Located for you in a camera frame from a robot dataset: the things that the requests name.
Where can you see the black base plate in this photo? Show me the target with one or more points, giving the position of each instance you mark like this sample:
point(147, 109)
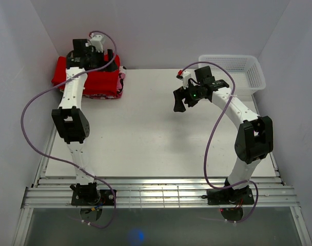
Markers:
point(102, 197)
point(230, 196)

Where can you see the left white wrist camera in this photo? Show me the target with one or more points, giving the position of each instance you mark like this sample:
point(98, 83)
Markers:
point(97, 41)

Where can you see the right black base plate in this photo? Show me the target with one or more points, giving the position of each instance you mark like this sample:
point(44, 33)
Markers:
point(230, 196)

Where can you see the aluminium frame rail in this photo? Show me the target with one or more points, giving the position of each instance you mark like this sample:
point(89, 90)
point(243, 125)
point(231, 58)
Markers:
point(154, 157)

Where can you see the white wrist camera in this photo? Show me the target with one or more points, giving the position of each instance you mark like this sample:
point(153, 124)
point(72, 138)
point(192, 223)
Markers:
point(97, 41)
point(184, 76)

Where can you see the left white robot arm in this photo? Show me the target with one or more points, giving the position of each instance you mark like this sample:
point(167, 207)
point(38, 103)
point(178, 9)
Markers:
point(71, 124)

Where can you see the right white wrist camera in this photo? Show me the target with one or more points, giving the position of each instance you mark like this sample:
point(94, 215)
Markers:
point(184, 76)

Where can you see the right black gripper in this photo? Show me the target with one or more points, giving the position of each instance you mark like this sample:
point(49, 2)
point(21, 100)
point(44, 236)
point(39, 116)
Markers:
point(180, 94)

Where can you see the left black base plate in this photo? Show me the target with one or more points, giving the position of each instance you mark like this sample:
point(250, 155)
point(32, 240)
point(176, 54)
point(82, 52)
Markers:
point(102, 197)

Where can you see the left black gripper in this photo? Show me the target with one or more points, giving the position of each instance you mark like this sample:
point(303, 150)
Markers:
point(110, 56)

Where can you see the white plastic basket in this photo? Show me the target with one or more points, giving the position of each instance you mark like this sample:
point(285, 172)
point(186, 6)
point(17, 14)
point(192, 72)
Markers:
point(244, 69)

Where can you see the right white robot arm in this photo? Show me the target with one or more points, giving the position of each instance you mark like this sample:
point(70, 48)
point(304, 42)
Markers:
point(254, 140)

